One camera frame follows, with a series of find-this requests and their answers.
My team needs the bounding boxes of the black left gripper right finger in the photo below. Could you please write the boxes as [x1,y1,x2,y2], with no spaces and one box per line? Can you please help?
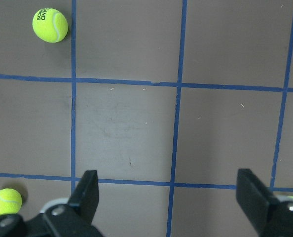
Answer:
[236,168,280,235]

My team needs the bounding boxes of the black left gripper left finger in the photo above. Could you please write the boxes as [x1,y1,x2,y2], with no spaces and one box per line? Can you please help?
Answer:
[67,170,99,225]

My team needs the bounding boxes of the yellow tennis ball lower left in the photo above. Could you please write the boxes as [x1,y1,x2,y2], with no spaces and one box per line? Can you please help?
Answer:
[0,188,22,215]

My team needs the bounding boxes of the tennis ball with black lettering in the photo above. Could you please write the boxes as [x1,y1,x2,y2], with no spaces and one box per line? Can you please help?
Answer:
[32,8,69,43]

